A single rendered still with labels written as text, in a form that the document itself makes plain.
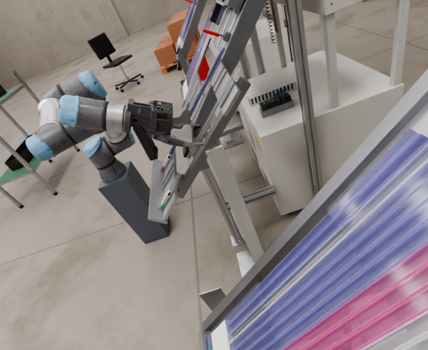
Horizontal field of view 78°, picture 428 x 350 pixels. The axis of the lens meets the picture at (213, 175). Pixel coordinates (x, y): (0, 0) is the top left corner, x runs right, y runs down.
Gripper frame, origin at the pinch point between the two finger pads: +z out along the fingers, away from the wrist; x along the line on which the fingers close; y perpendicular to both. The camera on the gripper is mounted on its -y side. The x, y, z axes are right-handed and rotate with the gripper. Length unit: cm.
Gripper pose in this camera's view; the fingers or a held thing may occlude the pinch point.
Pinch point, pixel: (199, 137)
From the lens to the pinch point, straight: 75.8
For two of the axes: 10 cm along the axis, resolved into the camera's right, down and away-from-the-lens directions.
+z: 9.6, 1.0, 2.5
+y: 2.3, -7.9, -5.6
